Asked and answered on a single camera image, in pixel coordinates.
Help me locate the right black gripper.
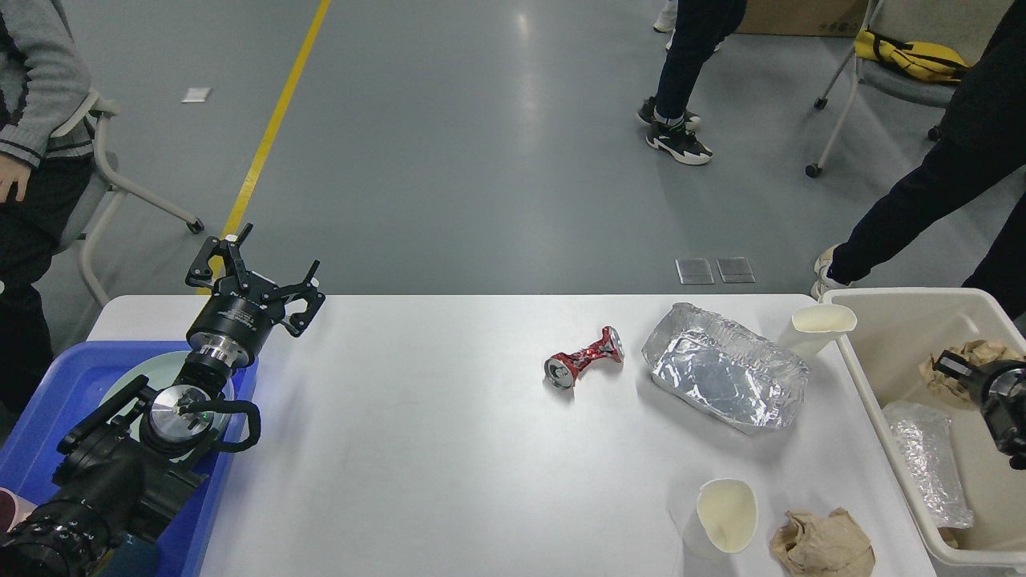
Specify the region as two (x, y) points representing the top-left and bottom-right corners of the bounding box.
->
(933, 351), (1025, 470)

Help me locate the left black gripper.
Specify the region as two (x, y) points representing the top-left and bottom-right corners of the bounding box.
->
(184, 224), (325, 377)

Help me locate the brown paper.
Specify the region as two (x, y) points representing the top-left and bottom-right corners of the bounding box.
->
(919, 339), (1024, 410)

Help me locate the foil tray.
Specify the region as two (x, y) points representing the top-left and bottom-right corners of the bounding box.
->
(641, 302), (810, 435)
(883, 401), (976, 530)

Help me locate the green plate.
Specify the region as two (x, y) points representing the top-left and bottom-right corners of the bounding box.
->
(100, 351), (241, 462)

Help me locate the crushed red can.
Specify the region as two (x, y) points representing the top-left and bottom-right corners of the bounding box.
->
(543, 325), (625, 389)

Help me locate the dark teal mug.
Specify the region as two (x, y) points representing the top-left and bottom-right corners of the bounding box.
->
(95, 538), (161, 576)

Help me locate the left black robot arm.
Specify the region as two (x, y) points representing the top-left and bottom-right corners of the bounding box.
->
(2, 225), (325, 576)

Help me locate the beige plastic bin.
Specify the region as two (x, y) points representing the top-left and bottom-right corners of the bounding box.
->
(823, 289), (1025, 576)

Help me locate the white paper cup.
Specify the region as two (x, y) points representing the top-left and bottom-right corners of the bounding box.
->
(682, 478), (759, 559)
(774, 304), (858, 361)

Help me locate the person with beige sneakers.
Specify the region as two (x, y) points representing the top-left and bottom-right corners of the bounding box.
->
(810, 1), (1025, 299)

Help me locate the blue plastic tray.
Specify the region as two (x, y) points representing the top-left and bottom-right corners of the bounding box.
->
(2, 341), (259, 576)

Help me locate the crumpled brown paper bag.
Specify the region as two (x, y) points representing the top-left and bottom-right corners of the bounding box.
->
(770, 507), (875, 576)

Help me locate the right floor plate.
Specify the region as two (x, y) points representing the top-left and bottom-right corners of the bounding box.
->
(716, 258), (756, 284)

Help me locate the floor plate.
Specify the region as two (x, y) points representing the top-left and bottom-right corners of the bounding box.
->
(675, 258), (716, 285)
(716, 258), (756, 284)

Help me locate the left grey office chair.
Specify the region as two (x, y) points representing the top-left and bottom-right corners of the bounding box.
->
(53, 88), (204, 308)

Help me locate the seated person grey sweater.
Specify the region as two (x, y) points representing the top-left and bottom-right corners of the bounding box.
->
(1, 1), (93, 414)

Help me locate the left floor plate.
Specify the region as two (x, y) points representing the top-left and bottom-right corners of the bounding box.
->
(675, 258), (716, 285)

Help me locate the yellow bag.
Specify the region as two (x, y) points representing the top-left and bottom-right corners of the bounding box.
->
(854, 29), (971, 85)

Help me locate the pink mug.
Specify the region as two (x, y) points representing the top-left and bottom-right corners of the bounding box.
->
(0, 488), (36, 534)

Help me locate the cardboard box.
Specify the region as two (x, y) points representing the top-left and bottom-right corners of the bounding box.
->
(737, 1), (868, 38)

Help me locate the person with black sneakers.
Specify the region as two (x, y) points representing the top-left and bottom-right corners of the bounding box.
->
(637, 1), (748, 167)

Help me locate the person with white shoes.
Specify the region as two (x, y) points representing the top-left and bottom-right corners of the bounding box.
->
(652, 1), (679, 53)

